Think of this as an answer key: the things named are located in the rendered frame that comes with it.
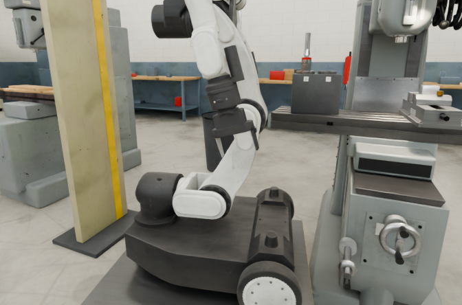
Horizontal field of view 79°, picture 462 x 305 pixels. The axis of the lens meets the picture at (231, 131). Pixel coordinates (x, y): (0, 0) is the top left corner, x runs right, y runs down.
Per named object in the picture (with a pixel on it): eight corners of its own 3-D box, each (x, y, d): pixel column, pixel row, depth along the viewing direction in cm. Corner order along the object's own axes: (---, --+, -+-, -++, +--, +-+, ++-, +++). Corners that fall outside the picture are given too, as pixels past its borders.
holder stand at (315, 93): (338, 115, 132) (342, 71, 127) (291, 113, 136) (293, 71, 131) (334, 110, 143) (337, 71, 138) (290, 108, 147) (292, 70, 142)
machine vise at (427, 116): (464, 130, 102) (470, 99, 99) (416, 126, 107) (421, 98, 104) (432, 113, 134) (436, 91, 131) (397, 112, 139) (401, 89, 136)
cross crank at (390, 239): (422, 270, 83) (429, 235, 80) (377, 260, 87) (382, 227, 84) (411, 240, 97) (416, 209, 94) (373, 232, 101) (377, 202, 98)
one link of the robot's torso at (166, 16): (150, 38, 94) (146, -20, 90) (165, 40, 107) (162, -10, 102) (231, 36, 90) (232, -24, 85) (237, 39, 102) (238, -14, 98)
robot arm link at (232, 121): (208, 141, 77) (196, 99, 75) (218, 132, 86) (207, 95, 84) (251, 132, 73) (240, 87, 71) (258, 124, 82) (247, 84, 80)
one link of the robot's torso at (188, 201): (172, 219, 106) (170, 187, 103) (188, 195, 126) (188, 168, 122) (225, 224, 103) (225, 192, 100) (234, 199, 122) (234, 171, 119)
